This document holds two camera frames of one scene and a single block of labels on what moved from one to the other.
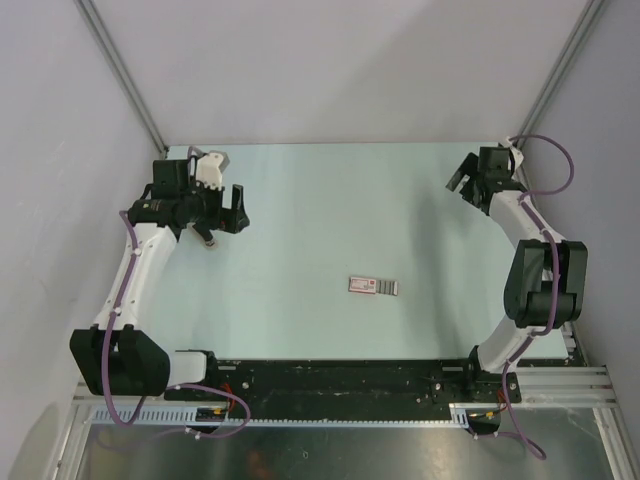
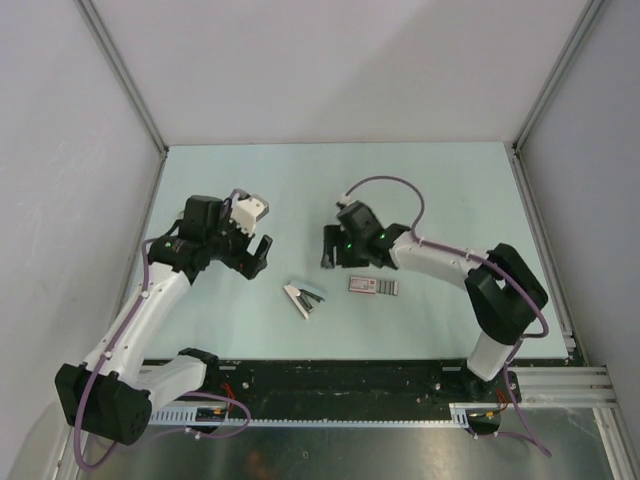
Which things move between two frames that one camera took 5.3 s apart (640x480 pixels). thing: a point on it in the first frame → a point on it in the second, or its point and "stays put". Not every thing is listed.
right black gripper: [468, 167] → [334, 235]
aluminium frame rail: [566, 386] stays put
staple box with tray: [373, 285] stays put
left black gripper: [232, 220] → [244, 261]
